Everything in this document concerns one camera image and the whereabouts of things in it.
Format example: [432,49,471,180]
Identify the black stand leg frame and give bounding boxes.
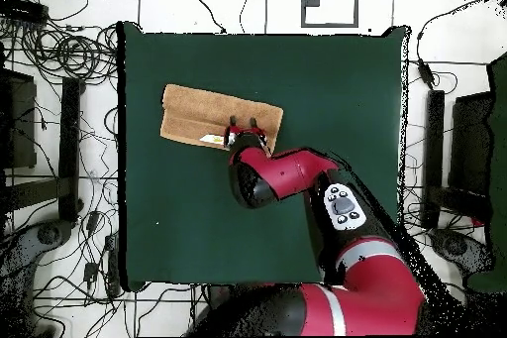
[420,89,494,230]
[0,76,84,223]

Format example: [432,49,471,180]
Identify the black power strip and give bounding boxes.
[104,234,122,297]
[0,0,50,25]

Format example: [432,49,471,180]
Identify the dark grey stand base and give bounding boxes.
[0,219,74,287]
[429,227,496,276]

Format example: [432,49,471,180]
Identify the coiled black cables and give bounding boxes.
[19,22,120,81]

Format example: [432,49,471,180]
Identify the tan terry towel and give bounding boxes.
[159,83,285,156]

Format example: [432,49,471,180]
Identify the black cable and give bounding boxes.
[182,0,228,35]

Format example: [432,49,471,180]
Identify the black power adapter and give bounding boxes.
[417,57,437,89]
[85,210,101,234]
[82,261,99,285]

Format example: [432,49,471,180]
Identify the dark green table cloth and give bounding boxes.
[117,21,411,292]

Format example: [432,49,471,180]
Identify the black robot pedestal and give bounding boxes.
[206,283,239,309]

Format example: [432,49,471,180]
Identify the black box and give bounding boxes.
[0,67,38,169]
[449,91,494,196]

